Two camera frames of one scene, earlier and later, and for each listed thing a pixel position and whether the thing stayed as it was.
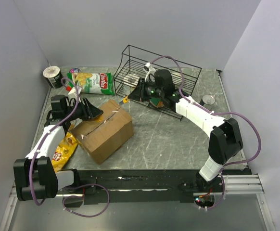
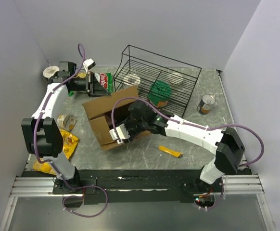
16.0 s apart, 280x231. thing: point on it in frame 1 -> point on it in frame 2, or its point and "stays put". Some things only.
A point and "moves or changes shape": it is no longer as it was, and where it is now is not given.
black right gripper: (138, 93) -> (127, 122)
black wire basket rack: (144, 76) stays put
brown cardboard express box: (103, 136) moves or changes shape
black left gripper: (92, 111) -> (93, 87)
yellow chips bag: (65, 147) stays put
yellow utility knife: (125, 99) -> (171, 152)
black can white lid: (53, 76) stays put
